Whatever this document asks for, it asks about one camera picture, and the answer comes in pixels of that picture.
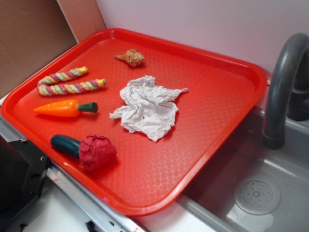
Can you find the orange toy carrot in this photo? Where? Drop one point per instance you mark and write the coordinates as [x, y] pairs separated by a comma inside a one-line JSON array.
[[67, 108]]

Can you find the brown toy seashell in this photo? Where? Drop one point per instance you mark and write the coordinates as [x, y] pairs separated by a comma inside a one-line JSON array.
[[132, 57]]

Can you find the grey toy faucet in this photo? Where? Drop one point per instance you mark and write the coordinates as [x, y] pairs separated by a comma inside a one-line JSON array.
[[288, 95]]

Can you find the dark green toy cucumber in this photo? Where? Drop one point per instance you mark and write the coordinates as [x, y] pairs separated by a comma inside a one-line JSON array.
[[66, 144]]

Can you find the silver metal rail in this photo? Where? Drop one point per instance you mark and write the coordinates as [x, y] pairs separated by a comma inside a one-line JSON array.
[[62, 205]]

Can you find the brown cardboard panel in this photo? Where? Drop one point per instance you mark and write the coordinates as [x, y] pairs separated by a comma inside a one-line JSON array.
[[35, 32]]

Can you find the red crumpled paper ball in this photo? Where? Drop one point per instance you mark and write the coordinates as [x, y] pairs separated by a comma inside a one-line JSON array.
[[96, 151]]

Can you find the red plastic tray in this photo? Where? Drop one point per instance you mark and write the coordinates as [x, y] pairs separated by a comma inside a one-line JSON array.
[[147, 176]]

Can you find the black metal bracket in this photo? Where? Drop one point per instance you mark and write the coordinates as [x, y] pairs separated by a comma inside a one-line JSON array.
[[23, 168]]

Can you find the grey plastic sink basin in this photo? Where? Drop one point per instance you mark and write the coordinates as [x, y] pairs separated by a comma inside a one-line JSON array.
[[210, 195]]

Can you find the crumpled white cloth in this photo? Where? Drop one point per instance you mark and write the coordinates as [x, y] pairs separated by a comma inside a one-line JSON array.
[[149, 108]]

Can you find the round sink drain cover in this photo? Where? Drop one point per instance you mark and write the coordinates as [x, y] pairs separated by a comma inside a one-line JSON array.
[[257, 195]]

